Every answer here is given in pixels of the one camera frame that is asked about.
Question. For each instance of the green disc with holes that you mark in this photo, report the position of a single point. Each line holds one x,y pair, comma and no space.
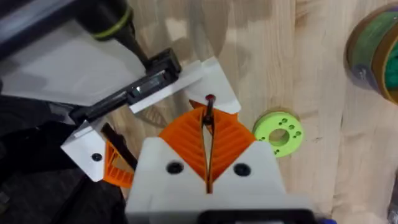
278,133

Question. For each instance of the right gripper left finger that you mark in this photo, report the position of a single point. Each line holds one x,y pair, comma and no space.
161,174

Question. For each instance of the black screw with red head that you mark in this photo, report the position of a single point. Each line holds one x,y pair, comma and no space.
209,109

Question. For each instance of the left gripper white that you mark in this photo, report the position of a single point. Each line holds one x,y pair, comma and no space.
62,71

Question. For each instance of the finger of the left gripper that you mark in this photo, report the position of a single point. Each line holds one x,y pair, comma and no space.
214,84

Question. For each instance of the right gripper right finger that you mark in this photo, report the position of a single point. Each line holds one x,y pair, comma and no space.
248,177

